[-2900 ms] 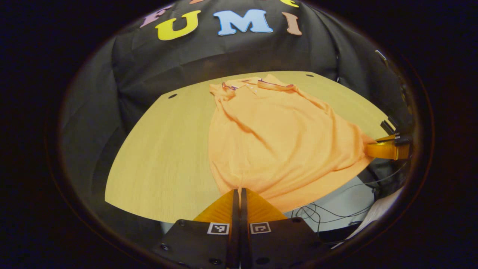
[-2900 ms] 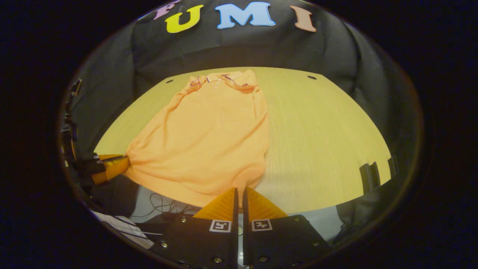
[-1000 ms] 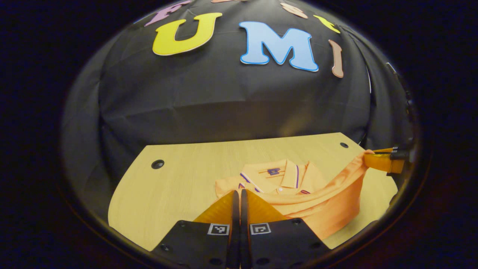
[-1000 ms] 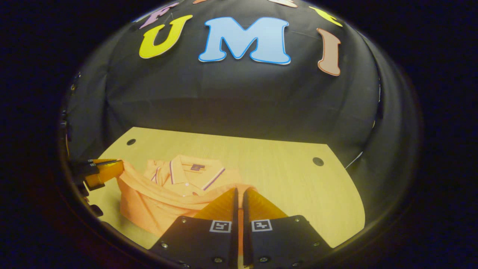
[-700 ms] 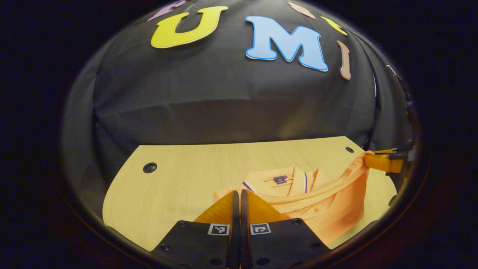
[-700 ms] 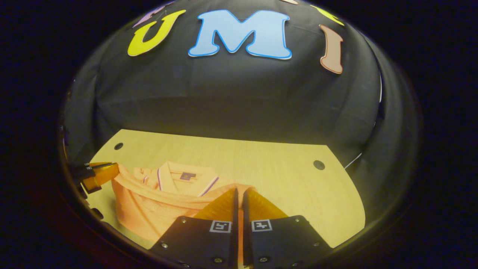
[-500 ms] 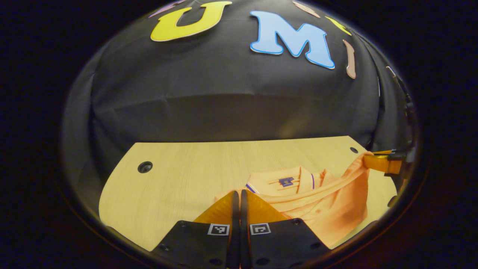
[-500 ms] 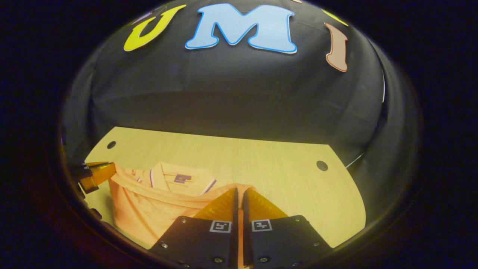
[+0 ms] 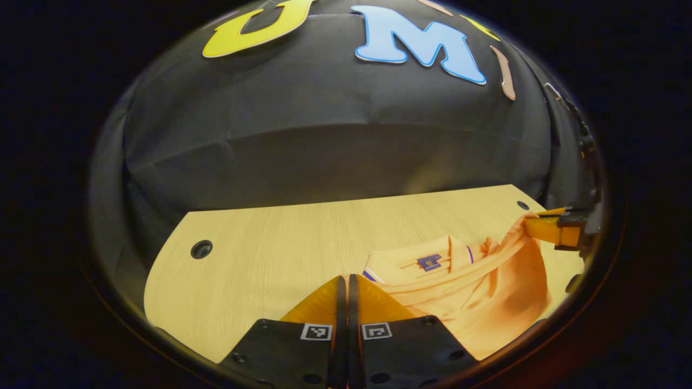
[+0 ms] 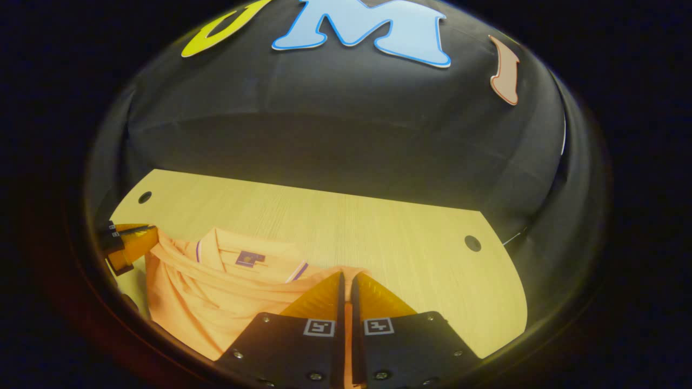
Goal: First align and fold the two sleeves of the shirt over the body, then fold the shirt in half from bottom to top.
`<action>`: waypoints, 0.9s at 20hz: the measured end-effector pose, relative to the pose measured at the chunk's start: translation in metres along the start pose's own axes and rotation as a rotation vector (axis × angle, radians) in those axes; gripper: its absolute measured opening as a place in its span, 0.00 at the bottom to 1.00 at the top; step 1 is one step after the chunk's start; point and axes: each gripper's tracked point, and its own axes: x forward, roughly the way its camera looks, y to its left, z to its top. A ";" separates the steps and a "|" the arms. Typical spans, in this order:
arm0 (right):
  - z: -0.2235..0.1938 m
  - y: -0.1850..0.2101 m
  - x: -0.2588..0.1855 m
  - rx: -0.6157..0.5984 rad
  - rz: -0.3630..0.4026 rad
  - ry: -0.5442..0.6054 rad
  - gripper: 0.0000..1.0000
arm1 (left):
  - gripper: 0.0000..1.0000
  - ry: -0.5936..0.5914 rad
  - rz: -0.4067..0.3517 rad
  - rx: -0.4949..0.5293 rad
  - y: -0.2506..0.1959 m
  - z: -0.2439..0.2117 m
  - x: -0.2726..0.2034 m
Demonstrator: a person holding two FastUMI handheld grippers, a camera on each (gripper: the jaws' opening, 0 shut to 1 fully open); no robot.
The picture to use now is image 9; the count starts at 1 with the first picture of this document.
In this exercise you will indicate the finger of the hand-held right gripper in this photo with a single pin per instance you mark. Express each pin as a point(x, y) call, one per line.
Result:
point(551, 229)

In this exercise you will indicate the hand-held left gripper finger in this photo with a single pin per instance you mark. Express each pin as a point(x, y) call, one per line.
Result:
point(353, 335)
point(340, 335)

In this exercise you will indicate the orange T-shirt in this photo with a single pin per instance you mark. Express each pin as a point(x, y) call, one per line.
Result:
point(486, 302)

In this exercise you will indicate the black backdrop cloth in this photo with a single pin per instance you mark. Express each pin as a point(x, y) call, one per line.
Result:
point(324, 135)

